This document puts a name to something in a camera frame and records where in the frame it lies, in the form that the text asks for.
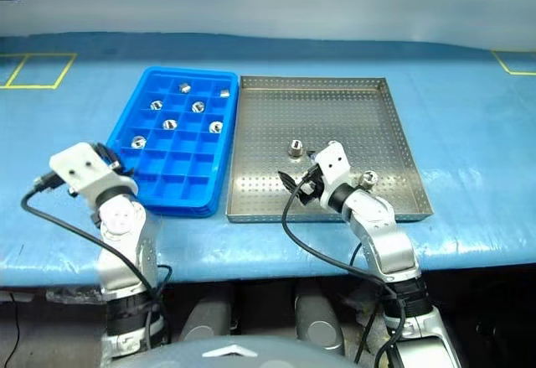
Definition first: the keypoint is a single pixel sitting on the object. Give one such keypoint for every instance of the metal nut near right edge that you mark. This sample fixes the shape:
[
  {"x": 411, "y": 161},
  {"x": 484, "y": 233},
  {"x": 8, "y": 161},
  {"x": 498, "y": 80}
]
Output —
[{"x": 368, "y": 178}]

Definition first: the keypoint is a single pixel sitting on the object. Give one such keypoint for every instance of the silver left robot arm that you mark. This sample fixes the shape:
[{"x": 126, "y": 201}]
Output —
[{"x": 125, "y": 234}]

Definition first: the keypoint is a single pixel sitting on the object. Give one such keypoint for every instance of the blue plastic table cover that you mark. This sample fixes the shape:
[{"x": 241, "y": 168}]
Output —
[{"x": 460, "y": 154}]

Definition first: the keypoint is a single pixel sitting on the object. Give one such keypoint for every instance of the grey rounded robot leg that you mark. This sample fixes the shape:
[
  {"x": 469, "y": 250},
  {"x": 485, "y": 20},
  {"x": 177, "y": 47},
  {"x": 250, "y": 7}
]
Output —
[
  {"x": 318, "y": 322},
  {"x": 207, "y": 322}
]

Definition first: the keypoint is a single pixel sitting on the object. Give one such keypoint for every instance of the grey robot torso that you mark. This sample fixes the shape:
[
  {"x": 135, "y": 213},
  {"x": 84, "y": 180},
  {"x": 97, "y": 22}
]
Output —
[{"x": 230, "y": 354}]

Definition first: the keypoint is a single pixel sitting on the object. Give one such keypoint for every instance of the metal nut on metal tray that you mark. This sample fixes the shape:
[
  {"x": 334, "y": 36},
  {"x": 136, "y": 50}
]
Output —
[{"x": 295, "y": 148}]

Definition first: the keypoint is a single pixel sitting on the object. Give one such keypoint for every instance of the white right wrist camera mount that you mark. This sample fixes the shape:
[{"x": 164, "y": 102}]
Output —
[{"x": 333, "y": 166}]

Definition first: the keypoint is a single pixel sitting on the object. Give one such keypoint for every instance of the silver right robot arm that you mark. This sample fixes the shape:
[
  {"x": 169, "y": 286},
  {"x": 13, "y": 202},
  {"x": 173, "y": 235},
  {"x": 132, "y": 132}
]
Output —
[{"x": 383, "y": 238}]

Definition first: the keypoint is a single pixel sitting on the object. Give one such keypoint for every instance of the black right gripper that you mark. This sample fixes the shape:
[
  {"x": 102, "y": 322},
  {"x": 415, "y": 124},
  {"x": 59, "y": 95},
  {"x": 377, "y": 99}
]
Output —
[{"x": 310, "y": 185}]

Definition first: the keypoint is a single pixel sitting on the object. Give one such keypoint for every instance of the perforated steel tray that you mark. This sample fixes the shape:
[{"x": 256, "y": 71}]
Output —
[{"x": 322, "y": 116}]

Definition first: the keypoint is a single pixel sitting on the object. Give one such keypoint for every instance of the blue compartment tray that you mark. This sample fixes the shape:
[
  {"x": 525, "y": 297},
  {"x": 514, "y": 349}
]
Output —
[{"x": 167, "y": 162}]

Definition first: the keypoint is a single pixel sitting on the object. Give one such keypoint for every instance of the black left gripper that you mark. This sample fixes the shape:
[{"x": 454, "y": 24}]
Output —
[{"x": 108, "y": 156}]

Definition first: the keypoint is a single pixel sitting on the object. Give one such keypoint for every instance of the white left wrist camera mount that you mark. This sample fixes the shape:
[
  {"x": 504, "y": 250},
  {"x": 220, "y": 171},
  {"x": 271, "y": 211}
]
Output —
[{"x": 79, "y": 167}]

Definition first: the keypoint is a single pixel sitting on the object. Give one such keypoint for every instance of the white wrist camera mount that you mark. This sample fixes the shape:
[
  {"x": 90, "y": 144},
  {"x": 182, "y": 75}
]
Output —
[
  {"x": 333, "y": 166},
  {"x": 79, "y": 167}
]

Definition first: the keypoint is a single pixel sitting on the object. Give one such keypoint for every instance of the metal roller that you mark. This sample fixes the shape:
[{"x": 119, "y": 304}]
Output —
[
  {"x": 197, "y": 106},
  {"x": 137, "y": 142},
  {"x": 184, "y": 87},
  {"x": 215, "y": 126},
  {"x": 225, "y": 93},
  {"x": 156, "y": 104},
  {"x": 169, "y": 124}
]

